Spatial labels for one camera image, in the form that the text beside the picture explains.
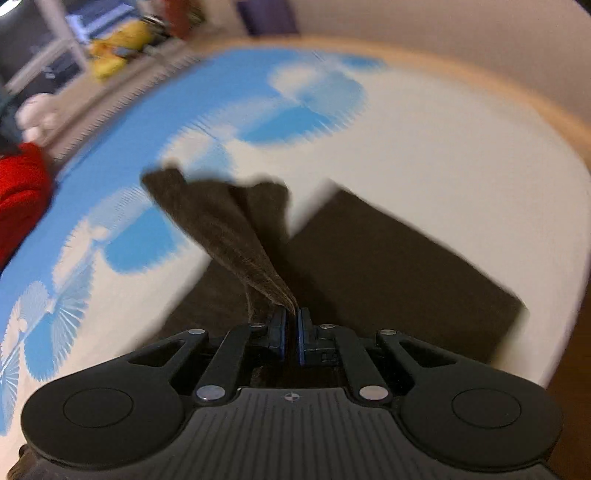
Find purple bag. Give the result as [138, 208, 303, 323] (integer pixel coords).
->
[237, 0, 298, 37]

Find dark red cushion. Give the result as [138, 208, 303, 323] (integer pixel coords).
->
[168, 0, 211, 40]

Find yellow duck plush toy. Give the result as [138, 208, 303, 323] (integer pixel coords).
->
[90, 39, 132, 81]

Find white plush toy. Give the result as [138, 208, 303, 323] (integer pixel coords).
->
[16, 93, 58, 141]

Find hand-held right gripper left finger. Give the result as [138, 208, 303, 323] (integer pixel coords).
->
[124, 307, 288, 407]

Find yellow bear plush toy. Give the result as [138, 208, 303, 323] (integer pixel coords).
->
[111, 21, 160, 51]

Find brown corduroy pants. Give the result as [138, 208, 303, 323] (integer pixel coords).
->
[141, 159, 529, 388]

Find red folded blanket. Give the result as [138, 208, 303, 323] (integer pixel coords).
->
[0, 142, 54, 271]

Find window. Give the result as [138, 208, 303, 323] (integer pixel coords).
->
[0, 0, 100, 93]

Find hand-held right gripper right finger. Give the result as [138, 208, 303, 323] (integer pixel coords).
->
[297, 308, 462, 406]

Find wooden bed frame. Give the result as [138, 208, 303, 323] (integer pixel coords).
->
[217, 34, 591, 199]

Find grey trimmed mattress pad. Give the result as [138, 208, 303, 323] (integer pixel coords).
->
[48, 44, 222, 162]

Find blue and white printed bedsheet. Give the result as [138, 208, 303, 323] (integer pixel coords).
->
[0, 44, 591, 437]

